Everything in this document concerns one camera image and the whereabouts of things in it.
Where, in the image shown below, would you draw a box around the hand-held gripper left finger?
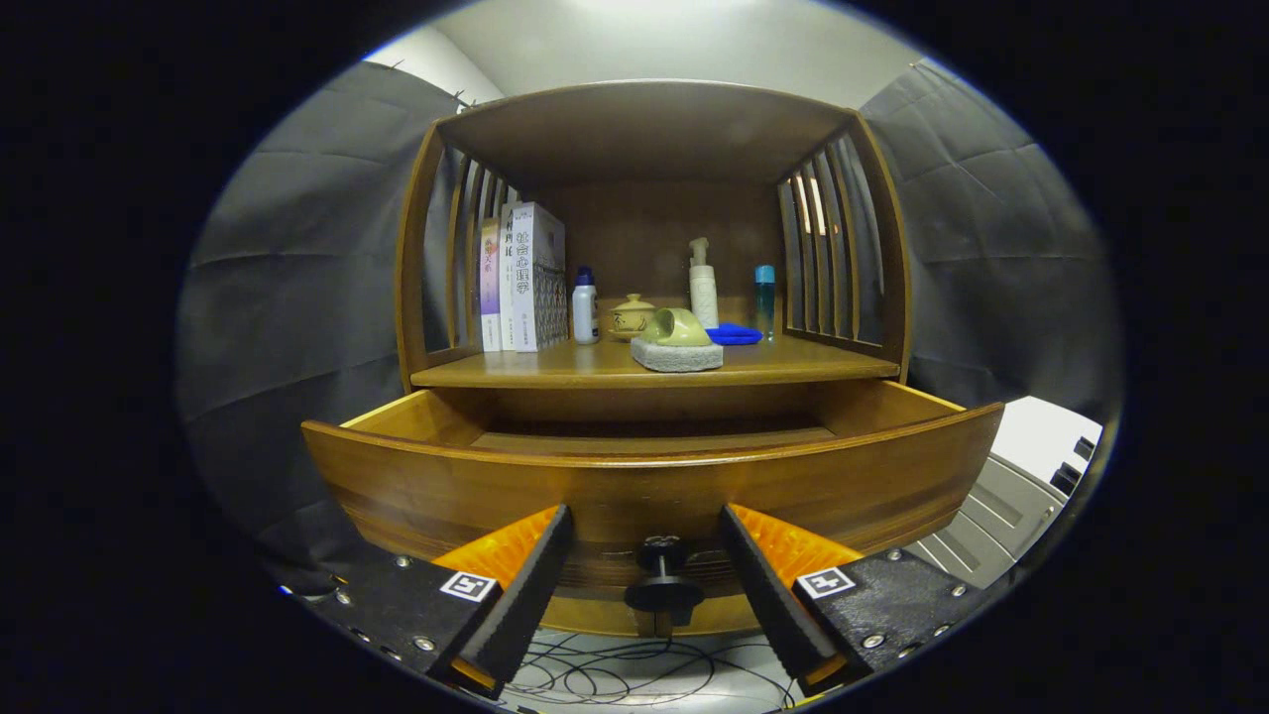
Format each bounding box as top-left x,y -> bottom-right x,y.
292,504 -> 576,698

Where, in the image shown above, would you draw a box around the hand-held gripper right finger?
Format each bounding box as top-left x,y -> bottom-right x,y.
719,504 -> 992,698

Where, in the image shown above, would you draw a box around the black round drawer knob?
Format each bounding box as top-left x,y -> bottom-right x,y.
624,535 -> 706,628

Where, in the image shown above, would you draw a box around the wooden drawer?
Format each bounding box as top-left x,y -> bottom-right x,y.
301,380 -> 1005,636

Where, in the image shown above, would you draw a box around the wooden countertop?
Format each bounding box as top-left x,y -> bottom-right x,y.
410,332 -> 901,390

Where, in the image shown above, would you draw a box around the white filing cabinet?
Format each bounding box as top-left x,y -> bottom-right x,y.
907,397 -> 1103,591

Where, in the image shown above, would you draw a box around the wooden cabinet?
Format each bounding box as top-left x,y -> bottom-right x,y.
395,79 -> 913,638

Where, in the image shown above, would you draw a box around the white bottle dark blue cap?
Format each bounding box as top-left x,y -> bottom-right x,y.
572,266 -> 601,345

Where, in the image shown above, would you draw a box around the yellow lidded tea bowl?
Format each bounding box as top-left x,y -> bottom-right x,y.
607,294 -> 657,343

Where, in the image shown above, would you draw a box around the white pump bottle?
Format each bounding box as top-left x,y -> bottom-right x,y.
688,237 -> 720,330

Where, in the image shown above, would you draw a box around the purple book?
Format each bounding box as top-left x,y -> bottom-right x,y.
480,218 -> 503,353

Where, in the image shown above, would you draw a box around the white patterned book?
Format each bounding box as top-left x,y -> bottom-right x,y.
511,201 -> 570,354

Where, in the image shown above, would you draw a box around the black floor cables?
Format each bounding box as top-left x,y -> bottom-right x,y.
496,630 -> 804,714

